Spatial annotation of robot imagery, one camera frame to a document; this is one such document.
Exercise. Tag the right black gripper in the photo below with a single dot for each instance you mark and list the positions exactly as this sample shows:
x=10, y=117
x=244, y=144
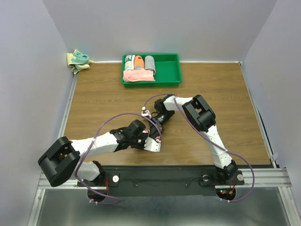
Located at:
x=154, y=131

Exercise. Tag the pink towel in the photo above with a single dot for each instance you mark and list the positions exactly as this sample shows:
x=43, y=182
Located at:
x=150, y=134
x=138, y=75

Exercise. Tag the yellow green towel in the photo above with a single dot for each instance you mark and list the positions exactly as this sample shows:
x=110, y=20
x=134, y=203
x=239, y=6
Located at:
x=78, y=61

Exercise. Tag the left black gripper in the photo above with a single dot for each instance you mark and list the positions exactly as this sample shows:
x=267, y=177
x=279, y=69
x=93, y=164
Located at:
x=144, y=136

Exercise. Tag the orange rolled towel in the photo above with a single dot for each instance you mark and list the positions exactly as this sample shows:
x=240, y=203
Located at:
x=138, y=63

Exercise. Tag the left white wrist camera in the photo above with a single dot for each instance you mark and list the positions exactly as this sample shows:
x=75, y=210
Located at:
x=152, y=145

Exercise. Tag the green plastic tray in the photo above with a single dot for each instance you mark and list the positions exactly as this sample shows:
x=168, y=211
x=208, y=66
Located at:
x=168, y=71

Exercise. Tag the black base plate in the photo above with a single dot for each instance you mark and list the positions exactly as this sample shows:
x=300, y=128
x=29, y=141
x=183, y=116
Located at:
x=123, y=181

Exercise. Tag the pink rolled towel in tray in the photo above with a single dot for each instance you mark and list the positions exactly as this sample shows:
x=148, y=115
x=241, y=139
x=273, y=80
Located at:
x=138, y=75

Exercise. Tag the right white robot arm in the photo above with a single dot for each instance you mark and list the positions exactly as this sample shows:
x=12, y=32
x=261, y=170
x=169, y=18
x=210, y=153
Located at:
x=201, y=118

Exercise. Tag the aluminium frame rail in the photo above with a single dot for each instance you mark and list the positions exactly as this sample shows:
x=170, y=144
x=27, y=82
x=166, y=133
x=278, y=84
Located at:
x=185, y=150

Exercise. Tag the grey rolled towel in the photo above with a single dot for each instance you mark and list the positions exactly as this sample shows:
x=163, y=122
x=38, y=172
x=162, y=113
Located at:
x=149, y=64

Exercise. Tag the white green rolled towel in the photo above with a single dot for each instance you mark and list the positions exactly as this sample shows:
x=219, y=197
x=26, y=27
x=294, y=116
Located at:
x=129, y=62

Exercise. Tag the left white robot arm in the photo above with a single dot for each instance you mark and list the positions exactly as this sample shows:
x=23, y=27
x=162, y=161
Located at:
x=63, y=160

